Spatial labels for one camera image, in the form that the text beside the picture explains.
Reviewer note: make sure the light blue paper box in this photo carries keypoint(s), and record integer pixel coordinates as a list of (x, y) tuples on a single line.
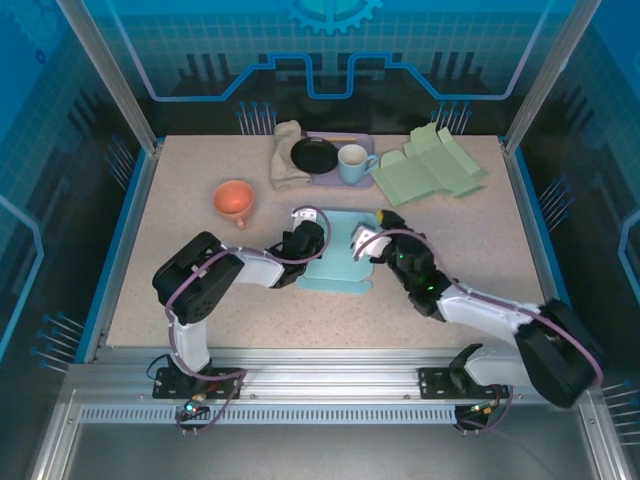
[(340, 265)]

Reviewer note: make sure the light green paper box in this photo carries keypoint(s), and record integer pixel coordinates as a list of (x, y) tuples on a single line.
[(415, 175)]

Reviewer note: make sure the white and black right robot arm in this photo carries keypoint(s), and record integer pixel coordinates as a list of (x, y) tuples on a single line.
[(555, 355)]

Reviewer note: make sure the light blue mug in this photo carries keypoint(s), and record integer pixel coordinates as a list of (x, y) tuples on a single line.
[(352, 170)]

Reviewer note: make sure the purple tray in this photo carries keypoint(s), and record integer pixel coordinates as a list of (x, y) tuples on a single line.
[(367, 142)]

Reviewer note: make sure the beige cloth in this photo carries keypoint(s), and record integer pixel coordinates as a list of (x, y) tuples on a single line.
[(285, 160)]

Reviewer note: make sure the black plate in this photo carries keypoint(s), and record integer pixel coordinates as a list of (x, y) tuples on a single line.
[(312, 156)]

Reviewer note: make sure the orange cup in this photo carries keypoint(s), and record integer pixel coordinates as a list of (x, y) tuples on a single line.
[(232, 200)]

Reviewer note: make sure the aluminium front beam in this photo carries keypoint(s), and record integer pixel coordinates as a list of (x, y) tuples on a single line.
[(330, 370)]

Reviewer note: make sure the grey metal base panel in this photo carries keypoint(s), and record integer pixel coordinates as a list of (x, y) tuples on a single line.
[(320, 450)]

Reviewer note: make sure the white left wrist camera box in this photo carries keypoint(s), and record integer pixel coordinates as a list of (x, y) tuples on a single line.
[(304, 216)]

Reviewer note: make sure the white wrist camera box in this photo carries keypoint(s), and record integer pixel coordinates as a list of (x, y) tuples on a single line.
[(304, 216), (370, 242)]

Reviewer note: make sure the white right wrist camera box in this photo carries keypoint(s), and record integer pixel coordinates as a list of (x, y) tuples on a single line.
[(370, 242)]

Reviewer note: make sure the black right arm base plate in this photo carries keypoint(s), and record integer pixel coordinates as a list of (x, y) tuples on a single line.
[(432, 382)]

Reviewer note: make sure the aluminium side rail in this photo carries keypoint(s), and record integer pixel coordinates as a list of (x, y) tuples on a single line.
[(526, 210), (129, 240)]

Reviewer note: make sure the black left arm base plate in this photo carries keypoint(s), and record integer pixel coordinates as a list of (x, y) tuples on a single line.
[(167, 387)]

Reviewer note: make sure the aluminium corner post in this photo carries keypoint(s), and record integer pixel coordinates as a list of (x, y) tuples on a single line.
[(545, 75), (107, 75)]

